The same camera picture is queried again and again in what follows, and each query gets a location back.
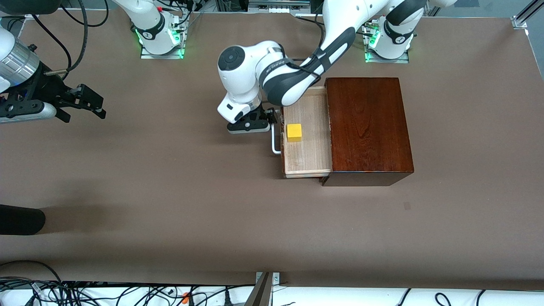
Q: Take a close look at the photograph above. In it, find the black cylindrical object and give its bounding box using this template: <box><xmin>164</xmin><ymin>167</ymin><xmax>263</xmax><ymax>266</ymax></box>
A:
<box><xmin>0</xmin><ymin>204</ymin><xmax>46</xmax><ymax>235</ymax></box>

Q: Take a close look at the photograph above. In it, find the black looped cable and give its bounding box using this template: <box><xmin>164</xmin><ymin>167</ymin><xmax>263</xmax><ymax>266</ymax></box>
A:
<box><xmin>0</xmin><ymin>260</ymin><xmax>64</xmax><ymax>285</ymax></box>

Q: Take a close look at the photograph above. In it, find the grey power strip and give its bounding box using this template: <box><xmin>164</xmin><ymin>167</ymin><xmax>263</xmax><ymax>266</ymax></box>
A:
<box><xmin>248</xmin><ymin>0</ymin><xmax>312</xmax><ymax>13</ymax></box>

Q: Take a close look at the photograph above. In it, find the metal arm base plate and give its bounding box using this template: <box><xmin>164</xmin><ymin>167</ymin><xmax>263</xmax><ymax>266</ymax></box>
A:
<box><xmin>365</xmin><ymin>50</ymin><xmax>410</xmax><ymax>64</ymax></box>
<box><xmin>140</xmin><ymin>42</ymin><xmax>184</xmax><ymax>60</ymax></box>

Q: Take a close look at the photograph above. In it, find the tangled black cable bundle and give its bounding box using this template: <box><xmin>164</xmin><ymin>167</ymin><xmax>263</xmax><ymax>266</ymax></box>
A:
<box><xmin>0</xmin><ymin>277</ymin><xmax>255</xmax><ymax>306</ymax></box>

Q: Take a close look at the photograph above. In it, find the dark wooden drawer cabinet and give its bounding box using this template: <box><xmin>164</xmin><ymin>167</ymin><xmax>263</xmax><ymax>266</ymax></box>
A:
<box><xmin>319</xmin><ymin>77</ymin><xmax>415</xmax><ymax>187</ymax></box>

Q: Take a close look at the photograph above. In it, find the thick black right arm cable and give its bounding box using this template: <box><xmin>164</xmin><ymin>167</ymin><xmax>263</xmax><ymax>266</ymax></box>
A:
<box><xmin>64</xmin><ymin>0</ymin><xmax>89</xmax><ymax>81</ymax></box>

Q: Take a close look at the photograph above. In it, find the aluminium frame profile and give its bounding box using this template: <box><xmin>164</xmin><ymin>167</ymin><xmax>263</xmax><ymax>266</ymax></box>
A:
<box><xmin>512</xmin><ymin>0</ymin><xmax>544</xmax><ymax>29</ymax></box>

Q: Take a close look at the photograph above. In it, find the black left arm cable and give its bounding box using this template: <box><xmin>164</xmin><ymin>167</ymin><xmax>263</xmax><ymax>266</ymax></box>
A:
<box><xmin>289</xmin><ymin>15</ymin><xmax>327</xmax><ymax>79</ymax></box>

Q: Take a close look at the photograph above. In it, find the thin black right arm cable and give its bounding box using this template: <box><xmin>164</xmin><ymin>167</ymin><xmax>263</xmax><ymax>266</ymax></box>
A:
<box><xmin>32</xmin><ymin>15</ymin><xmax>73</xmax><ymax>71</ymax></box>

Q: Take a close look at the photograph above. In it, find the hanging black cable loop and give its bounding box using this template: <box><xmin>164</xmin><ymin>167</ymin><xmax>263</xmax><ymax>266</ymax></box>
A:
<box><xmin>62</xmin><ymin>0</ymin><xmax>109</xmax><ymax>27</ymax></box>

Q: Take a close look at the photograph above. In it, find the wooden drawer with white handle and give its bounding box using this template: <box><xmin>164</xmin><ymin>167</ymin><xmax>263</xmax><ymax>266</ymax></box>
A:
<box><xmin>272</xmin><ymin>86</ymin><xmax>332</xmax><ymax>179</ymax></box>

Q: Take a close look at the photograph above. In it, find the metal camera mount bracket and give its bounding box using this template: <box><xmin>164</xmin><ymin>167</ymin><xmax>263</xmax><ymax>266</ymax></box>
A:
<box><xmin>244</xmin><ymin>272</ymin><xmax>281</xmax><ymax>306</ymax></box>

